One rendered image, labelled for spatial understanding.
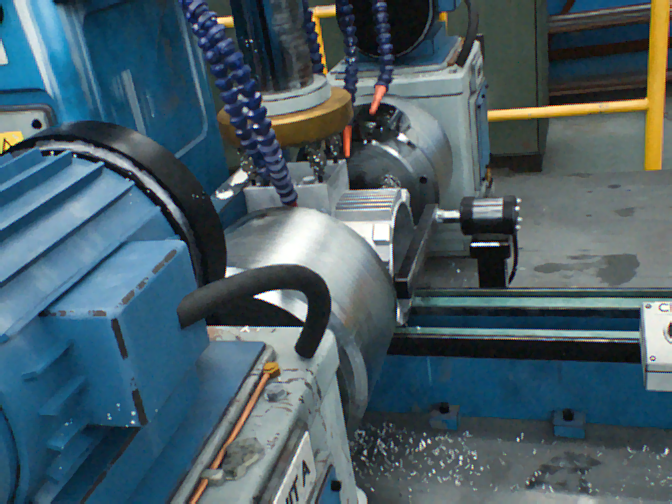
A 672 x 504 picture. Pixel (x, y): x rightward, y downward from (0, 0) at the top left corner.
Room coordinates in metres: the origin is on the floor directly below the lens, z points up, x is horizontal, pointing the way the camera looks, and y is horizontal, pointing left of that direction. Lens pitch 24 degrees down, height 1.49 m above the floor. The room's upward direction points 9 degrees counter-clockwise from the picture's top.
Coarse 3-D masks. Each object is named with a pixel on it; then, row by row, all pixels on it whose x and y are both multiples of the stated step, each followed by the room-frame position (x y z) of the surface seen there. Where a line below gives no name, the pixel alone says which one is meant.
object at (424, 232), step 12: (432, 204) 1.14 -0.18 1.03; (432, 216) 1.10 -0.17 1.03; (420, 228) 1.06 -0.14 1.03; (432, 228) 1.08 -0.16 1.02; (420, 240) 1.02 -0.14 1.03; (432, 240) 1.07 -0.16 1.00; (408, 252) 0.98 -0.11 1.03; (420, 252) 0.98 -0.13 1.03; (408, 264) 0.95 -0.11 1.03; (420, 264) 0.98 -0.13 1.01; (396, 276) 0.92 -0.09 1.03; (408, 276) 0.91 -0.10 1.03; (396, 288) 0.91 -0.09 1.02; (408, 288) 0.90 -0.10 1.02
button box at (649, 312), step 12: (648, 312) 0.67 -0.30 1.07; (660, 312) 0.66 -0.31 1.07; (648, 324) 0.66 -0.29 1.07; (660, 324) 0.65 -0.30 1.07; (648, 336) 0.65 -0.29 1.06; (660, 336) 0.64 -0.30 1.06; (648, 348) 0.63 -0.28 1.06; (660, 348) 0.63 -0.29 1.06; (648, 360) 0.62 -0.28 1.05; (660, 360) 0.62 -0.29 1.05; (648, 372) 0.63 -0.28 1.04; (660, 372) 0.62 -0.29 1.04; (648, 384) 0.64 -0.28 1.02; (660, 384) 0.63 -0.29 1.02
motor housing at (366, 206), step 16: (352, 192) 1.04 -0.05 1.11; (368, 192) 1.03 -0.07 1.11; (384, 192) 1.02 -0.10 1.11; (400, 192) 1.04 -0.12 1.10; (336, 208) 1.01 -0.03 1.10; (352, 208) 1.00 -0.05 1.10; (368, 208) 0.99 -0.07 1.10; (384, 208) 0.98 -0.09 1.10; (400, 208) 1.06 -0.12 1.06; (352, 224) 0.99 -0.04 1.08; (368, 224) 0.98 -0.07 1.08; (400, 224) 1.08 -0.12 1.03; (368, 240) 0.96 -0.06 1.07; (400, 240) 1.08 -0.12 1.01; (384, 256) 0.94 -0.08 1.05; (400, 256) 1.08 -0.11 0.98; (400, 304) 1.01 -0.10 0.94
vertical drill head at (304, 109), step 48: (240, 0) 1.02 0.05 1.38; (288, 0) 1.02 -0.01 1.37; (240, 48) 1.04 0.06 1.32; (288, 48) 1.01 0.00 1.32; (240, 96) 1.03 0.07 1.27; (288, 96) 0.99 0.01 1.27; (336, 96) 1.04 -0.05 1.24; (240, 144) 0.99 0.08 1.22; (288, 144) 0.97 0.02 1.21; (336, 144) 1.06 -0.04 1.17
